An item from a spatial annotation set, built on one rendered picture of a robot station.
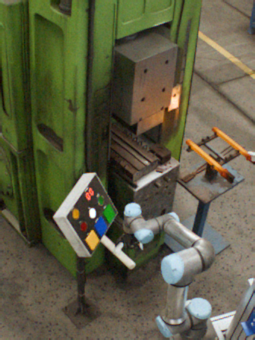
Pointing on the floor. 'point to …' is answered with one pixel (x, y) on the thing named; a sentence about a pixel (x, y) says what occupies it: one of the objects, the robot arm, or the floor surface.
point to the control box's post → (80, 281)
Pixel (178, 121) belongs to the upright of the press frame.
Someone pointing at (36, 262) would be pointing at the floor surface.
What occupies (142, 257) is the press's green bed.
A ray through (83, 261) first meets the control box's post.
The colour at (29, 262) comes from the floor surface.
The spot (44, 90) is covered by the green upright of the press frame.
